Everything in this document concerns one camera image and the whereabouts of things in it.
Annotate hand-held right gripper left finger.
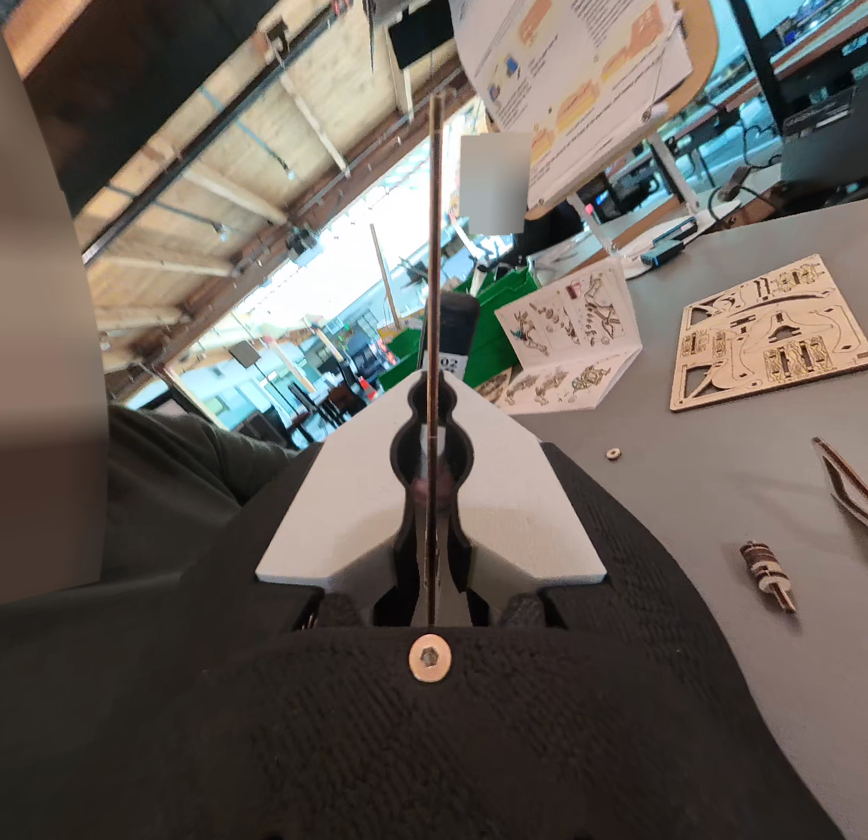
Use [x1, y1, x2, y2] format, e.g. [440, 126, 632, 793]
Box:
[255, 370, 429, 627]

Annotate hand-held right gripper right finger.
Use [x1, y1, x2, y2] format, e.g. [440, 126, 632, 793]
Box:
[434, 370, 607, 627]

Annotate cut-out wooden parts sheet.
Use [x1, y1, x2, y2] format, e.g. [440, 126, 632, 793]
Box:
[426, 93, 445, 627]

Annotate wooden axle assembly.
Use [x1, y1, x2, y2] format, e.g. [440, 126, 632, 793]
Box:
[739, 540, 798, 615]

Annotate person's left forearm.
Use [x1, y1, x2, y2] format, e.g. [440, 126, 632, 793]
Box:
[102, 403, 299, 583]

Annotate square wooden parts sheet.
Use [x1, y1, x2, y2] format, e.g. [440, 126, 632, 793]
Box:
[669, 253, 868, 413]

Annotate green storage bins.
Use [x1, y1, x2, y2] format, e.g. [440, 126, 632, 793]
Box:
[376, 264, 543, 394]

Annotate white instruction booklet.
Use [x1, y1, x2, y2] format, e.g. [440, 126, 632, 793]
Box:
[494, 257, 643, 415]

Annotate white clipboard stand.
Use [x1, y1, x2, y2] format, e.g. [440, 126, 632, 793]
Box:
[566, 131, 703, 278]

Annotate clipboard with instruction sheets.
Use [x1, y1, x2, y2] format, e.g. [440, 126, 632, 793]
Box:
[444, 0, 721, 211]

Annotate pointed engraved wooden part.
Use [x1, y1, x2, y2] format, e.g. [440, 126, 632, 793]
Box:
[812, 436, 868, 528]

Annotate black computer box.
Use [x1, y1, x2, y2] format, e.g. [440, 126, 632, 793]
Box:
[778, 84, 868, 207]

